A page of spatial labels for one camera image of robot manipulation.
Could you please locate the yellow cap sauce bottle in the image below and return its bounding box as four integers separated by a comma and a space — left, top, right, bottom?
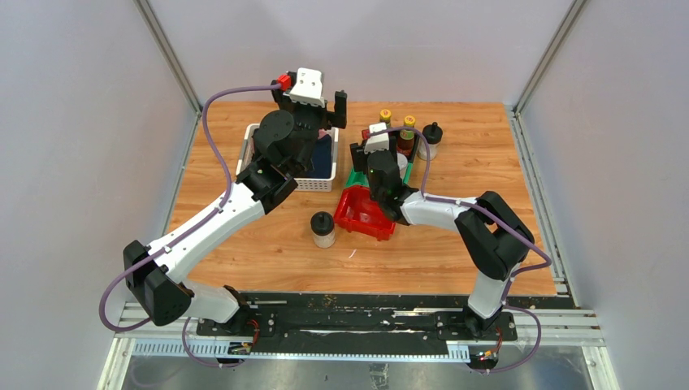
379, 109, 392, 128
396, 115, 416, 157

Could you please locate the aluminium rail frame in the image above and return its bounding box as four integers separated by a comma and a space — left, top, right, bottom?
97, 0, 620, 390

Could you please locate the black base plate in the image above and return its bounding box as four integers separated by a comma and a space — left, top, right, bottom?
191, 292, 524, 359

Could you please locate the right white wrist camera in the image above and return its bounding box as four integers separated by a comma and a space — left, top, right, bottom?
363, 122, 390, 154

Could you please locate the dark blue cloth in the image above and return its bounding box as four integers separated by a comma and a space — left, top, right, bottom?
306, 134, 332, 179

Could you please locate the green plastic bin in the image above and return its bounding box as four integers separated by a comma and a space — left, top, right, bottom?
345, 160, 409, 200

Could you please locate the black cap shaker back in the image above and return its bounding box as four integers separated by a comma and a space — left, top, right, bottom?
418, 122, 443, 161

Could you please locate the black cap shaker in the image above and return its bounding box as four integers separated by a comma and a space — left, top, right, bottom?
418, 122, 443, 161
310, 211, 336, 249

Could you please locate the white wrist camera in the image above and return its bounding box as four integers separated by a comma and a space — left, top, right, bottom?
363, 122, 390, 154
288, 67, 327, 108

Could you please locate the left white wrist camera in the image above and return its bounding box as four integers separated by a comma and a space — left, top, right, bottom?
288, 67, 327, 108

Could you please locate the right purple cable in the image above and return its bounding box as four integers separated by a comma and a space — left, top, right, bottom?
384, 127, 553, 375

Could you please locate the black plastic bin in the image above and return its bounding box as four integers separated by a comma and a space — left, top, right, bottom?
358, 126, 422, 164

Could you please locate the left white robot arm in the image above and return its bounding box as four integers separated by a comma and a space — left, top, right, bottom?
115, 80, 348, 336

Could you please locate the black cap shaker front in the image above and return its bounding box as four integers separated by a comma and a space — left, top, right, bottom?
310, 211, 336, 249

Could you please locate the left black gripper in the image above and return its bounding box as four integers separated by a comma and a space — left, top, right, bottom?
271, 81, 345, 174

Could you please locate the red plastic bin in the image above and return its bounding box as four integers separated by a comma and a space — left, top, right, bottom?
333, 184, 396, 241

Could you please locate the silver lid jar back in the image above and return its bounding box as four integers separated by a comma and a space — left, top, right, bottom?
396, 153, 409, 179

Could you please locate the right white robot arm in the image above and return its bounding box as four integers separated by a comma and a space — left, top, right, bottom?
350, 142, 535, 340

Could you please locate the white plastic basket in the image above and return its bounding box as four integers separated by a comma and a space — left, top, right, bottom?
236, 123, 340, 192

